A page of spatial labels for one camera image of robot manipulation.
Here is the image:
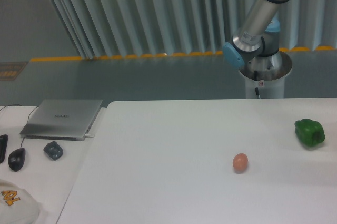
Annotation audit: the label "black flat device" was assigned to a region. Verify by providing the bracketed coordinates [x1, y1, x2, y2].
[0, 134, 8, 163]

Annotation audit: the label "brown egg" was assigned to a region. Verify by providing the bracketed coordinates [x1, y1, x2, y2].
[232, 153, 249, 173]

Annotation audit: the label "white cap yellow letters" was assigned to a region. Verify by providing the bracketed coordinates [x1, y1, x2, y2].
[1, 179, 40, 223]

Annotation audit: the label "brown floor sign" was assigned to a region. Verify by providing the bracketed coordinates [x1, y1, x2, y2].
[1, 62, 28, 81]

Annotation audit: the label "silver closed laptop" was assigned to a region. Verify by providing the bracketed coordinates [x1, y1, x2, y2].
[20, 99, 103, 141]

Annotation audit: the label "white corrugated partition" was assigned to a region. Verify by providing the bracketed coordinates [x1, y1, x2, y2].
[35, 0, 337, 60]

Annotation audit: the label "black computer mouse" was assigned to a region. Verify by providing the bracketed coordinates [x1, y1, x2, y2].
[8, 148, 26, 172]

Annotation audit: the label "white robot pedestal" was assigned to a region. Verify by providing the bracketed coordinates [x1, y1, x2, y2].
[239, 52, 292, 99]

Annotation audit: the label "black mouse cable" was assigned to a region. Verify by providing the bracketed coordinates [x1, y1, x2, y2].
[0, 104, 39, 150]

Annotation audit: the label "green bell pepper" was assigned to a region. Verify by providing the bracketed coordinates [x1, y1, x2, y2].
[294, 119, 325, 148]

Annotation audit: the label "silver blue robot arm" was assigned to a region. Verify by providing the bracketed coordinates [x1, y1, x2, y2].
[222, 0, 292, 81]

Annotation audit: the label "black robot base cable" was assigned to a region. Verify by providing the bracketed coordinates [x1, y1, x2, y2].
[253, 70, 261, 99]

